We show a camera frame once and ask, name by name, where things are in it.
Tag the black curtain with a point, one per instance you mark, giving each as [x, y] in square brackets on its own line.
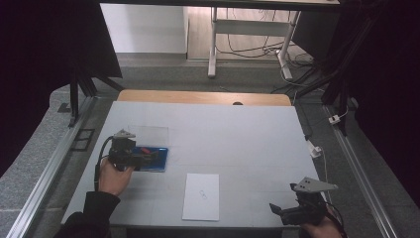
[39, 66]
[386, 82]

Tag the wooden table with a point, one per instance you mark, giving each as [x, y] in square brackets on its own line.
[185, 96]

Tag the person's right hand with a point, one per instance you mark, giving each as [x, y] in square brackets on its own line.
[322, 231]

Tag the aluminium floor rail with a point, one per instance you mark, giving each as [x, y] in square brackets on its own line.
[360, 178]
[49, 168]

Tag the white paper sheet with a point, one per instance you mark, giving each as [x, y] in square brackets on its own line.
[201, 198]

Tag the white wall panel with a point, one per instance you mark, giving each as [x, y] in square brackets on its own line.
[145, 28]

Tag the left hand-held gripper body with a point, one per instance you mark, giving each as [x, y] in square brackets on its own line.
[124, 153]

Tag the white table cover board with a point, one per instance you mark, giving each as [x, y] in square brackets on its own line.
[231, 139]

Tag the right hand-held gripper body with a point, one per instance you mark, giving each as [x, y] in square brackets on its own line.
[307, 211]

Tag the black stand legs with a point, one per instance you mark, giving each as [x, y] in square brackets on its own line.
[333, 89]
[74, 99]

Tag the blue case with clear lid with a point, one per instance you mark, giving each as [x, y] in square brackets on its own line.
[161, 158]

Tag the person's left hand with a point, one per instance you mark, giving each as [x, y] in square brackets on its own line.
[114, 180]

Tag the small white plug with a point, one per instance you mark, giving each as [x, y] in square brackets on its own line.
[334, 119]

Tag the white desk frame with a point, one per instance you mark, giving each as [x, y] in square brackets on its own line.
[251, 28]

